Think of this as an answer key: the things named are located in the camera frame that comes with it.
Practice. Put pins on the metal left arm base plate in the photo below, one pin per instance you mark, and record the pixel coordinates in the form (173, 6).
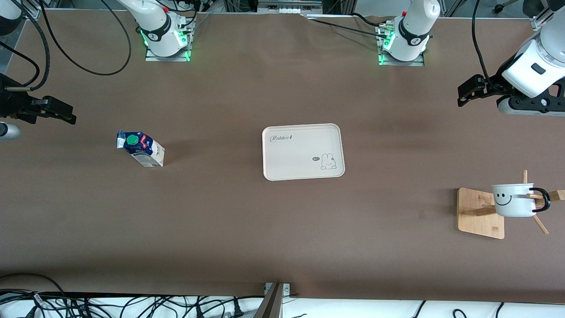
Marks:
(401, 63)

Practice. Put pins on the aluminium frame profile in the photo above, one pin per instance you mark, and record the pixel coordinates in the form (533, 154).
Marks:
(540, 20)
(33, 14)

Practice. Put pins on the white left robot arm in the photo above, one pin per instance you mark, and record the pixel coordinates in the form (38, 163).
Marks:
(419, 17)

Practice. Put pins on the white smiley face mug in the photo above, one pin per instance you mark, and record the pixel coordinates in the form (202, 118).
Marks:
(514, 205)

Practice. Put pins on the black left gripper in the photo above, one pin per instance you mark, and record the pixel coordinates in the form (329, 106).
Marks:
(495, 85)

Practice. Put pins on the blue milk carton green cap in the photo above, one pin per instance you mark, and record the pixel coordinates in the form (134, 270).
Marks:
(148, 152)

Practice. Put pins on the black chair caster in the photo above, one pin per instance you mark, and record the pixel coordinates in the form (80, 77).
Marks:
(500, 8)

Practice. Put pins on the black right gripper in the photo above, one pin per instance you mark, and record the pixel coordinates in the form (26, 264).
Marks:
(10, 104)

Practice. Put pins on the cream tray with rabbit print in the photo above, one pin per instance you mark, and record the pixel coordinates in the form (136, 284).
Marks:
(295, 154)

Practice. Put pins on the aluminium post with bracket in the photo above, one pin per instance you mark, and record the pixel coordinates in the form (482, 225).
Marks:
(271, 304)

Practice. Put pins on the grey power strip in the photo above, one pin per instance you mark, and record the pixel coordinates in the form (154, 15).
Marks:
(289, 8)

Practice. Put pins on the wooden mug stand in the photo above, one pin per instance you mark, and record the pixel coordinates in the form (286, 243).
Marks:
(479, 221)

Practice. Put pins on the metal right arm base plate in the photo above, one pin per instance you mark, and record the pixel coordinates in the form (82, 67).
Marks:
(167, 58)

